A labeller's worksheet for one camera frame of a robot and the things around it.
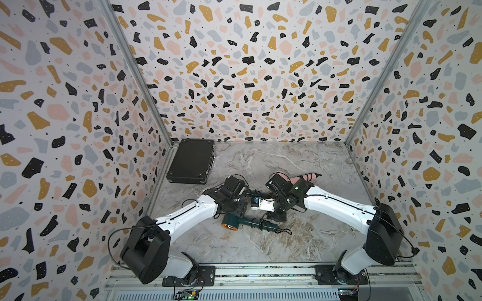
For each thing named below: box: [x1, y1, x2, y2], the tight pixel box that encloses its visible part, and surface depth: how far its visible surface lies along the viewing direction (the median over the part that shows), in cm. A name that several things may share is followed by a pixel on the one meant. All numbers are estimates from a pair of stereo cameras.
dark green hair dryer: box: [220, 212, 284, 232], surface depth 79 cm
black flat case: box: [166, 137, 216, 184], surface depth 108 cm
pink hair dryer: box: [275, 170, 317, 185], surface depth 102 cm
